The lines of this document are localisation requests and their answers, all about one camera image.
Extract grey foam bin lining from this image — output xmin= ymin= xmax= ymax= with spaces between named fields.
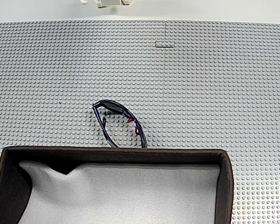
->
xmin=18 ymin=161 xmax=221 ymax=224

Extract dark brown fabric bin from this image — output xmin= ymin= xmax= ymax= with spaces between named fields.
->
xmin=0 ymin=146 xmax=234 ymax=224

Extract dark sunglasses with red accents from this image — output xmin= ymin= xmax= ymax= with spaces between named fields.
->
xmin=92 ymin=99 xmax=148 ymax=149

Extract small grey studded plate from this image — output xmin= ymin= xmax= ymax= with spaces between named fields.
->
xmin=155 ymin=40 xmax=174 ymax=49

